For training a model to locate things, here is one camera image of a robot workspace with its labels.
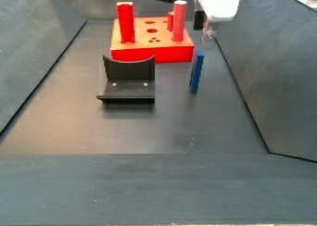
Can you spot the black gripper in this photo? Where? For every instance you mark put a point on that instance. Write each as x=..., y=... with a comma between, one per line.
x=207, y=32

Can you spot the blue rectangular peg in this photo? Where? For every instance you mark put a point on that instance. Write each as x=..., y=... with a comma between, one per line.
x=196, y=65

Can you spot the red peg board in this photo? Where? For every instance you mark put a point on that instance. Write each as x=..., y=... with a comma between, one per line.
x=153, y=43

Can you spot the red star peg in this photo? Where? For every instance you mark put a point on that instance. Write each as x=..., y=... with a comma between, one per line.
x=170, y=21

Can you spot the pink hexagonal peg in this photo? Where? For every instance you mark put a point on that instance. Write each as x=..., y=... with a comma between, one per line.
x=179, y=17

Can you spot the tall red notched peg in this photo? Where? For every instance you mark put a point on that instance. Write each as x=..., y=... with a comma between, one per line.
x=124, y=9

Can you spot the black curved bracket stand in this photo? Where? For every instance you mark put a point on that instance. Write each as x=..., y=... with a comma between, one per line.
x=129, y=80

